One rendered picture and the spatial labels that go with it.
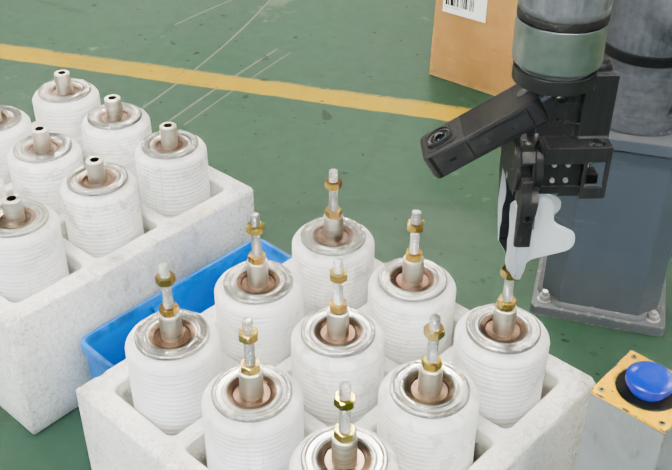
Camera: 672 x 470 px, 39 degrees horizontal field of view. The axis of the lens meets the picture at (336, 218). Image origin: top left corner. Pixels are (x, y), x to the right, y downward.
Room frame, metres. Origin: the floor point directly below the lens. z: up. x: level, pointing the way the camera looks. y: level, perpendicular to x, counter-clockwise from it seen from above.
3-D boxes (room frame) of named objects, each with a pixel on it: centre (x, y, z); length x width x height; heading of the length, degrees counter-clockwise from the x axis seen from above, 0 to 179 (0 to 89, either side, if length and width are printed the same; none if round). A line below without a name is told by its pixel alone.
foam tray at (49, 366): (1.10, 0.39, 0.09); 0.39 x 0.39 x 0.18; 49
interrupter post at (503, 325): (0.74, -0.17, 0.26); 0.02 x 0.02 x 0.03
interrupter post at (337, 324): (0.74, 0.00, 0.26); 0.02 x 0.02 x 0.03
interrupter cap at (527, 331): (0.74, -0.17, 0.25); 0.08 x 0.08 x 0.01
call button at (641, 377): (0.59, -0.27, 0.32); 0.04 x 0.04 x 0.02
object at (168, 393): (0.73, 0.16, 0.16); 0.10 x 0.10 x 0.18
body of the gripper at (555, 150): (0.74, -0.19, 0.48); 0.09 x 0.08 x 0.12; 92
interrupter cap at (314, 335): (0.74, 0.00, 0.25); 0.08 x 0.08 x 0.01
